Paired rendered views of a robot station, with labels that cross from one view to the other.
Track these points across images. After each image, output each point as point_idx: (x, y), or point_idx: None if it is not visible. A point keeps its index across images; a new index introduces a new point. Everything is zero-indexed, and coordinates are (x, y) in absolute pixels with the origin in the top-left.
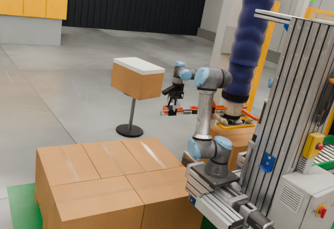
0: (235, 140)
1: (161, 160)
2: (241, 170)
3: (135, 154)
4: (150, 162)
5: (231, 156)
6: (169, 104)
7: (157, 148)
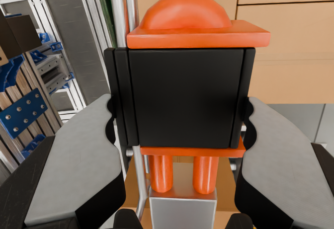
0: (149, 223)
1: (265, 67)
2: (3, 160)
3: (325, 13)
4: (271, 36)
5: (127, 182)
6: (245, 124)
7: (318, 84)
